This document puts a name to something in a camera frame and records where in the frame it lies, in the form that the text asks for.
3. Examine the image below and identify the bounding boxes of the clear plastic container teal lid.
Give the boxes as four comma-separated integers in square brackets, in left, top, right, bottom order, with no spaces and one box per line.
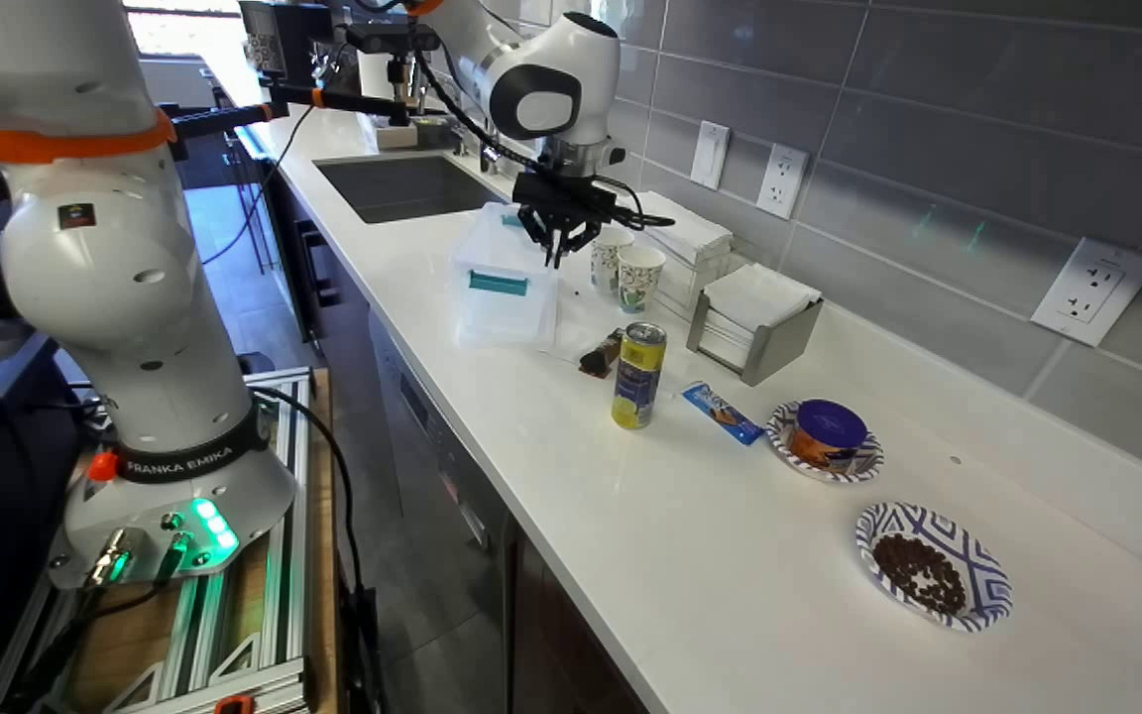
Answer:
[447,197,565,353]

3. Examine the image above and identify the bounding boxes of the metal napkin dispenser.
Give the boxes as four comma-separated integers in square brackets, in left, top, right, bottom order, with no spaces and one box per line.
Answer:
[685,259,827,389]

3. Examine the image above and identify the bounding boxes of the black stand cable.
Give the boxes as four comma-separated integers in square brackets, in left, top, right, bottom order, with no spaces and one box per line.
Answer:
[248,384,383,714]

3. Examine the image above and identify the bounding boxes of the blue snack packet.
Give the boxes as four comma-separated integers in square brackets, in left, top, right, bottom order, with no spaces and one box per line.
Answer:
[677,381,769,449]

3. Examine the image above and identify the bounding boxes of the dark brown wrapper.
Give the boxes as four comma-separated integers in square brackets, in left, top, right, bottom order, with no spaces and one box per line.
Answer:
[573,330,625,381]

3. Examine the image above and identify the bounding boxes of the black coffee machine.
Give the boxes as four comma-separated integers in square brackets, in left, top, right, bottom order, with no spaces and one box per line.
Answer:
[233,0,335,92]

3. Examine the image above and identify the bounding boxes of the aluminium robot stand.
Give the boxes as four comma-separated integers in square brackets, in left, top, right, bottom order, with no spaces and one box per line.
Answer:
[0,364,326,714]

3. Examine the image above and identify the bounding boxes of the blue and orange bowl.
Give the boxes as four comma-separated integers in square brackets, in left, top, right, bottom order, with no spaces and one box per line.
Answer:
[786,396,873,468]

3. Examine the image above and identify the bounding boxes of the patterned paper cup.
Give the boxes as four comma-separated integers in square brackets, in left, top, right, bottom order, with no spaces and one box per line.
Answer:
[609,241,671,319]

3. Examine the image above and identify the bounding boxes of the pile of coffee beans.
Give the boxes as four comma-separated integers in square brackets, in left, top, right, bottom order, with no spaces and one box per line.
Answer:
[869,532,970,618]

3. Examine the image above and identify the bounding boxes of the large white wall outlet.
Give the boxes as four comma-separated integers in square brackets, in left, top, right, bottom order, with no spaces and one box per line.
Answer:
[1026,233,1142,349]

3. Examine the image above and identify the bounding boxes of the white tissue box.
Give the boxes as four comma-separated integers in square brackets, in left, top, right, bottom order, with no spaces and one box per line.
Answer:
[632,192,736,315]

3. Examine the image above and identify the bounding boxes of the blue patterned paper plate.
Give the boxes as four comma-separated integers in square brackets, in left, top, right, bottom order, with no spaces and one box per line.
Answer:
[853,501,1013,635]

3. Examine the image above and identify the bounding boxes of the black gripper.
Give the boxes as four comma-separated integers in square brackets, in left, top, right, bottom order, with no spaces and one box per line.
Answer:
[511,166,640,265]

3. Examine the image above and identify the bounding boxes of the steel kitchen sink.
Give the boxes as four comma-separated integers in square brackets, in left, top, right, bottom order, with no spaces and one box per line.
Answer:
[314,152,506,225]

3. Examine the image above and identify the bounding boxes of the black rod orange band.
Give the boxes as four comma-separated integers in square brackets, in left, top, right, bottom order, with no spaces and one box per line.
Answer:
[170,78,416,140]

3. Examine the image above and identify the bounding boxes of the yellow and blue can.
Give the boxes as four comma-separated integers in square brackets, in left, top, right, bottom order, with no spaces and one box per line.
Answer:
[607,319,671,431]

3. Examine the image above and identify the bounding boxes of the white paper cup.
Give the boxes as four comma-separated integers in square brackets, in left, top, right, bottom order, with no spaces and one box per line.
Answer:
[588,225,632,296]

